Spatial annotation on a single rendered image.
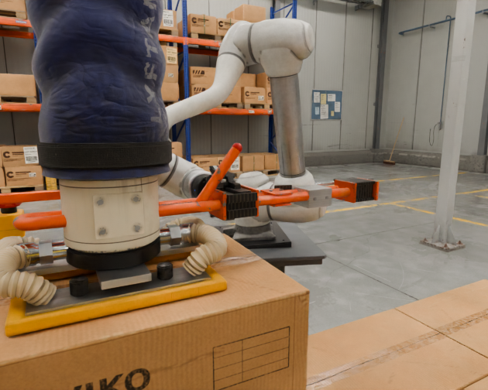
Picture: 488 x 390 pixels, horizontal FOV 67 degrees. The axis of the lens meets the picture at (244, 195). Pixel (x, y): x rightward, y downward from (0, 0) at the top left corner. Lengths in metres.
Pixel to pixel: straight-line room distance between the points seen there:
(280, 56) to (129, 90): 0.75
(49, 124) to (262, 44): 0.83
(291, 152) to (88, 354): 1.01
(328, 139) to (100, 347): 11.49
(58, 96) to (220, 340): 0.46
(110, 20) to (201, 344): 0.52
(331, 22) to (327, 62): 1.13
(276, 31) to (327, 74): 10.61
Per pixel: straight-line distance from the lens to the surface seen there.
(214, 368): 0.68
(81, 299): 0.65
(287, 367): 0.76
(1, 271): 0.66
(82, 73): 0.63
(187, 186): 0.99
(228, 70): 1.29
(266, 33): 1.31
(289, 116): 1.35
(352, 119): 12.54
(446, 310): 1.67
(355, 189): 0.94
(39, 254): 0.73
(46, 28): 0.66
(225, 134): 9.98
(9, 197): 0.98
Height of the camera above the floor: 1.24
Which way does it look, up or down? 11 degrees down
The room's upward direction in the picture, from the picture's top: straight up
